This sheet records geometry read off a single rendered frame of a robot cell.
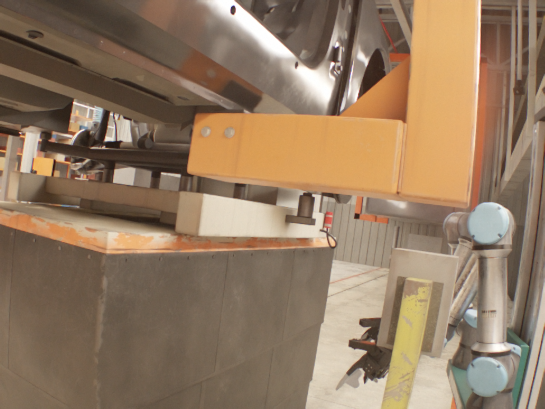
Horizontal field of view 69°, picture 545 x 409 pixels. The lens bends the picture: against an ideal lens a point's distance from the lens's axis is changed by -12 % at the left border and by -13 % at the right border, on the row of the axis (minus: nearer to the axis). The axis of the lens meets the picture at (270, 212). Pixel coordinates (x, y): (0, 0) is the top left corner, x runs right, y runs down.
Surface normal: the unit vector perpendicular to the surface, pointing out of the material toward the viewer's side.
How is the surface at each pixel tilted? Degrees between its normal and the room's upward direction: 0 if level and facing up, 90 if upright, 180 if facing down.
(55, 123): 90
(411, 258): 90
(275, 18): 69
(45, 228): 90
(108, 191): 90
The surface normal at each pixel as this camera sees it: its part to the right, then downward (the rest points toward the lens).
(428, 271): -0.44, -0.06
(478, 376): -0.65, 0.04
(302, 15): -0.44, -0.37
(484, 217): -0.64, -0.22
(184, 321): 0.89, 0.12
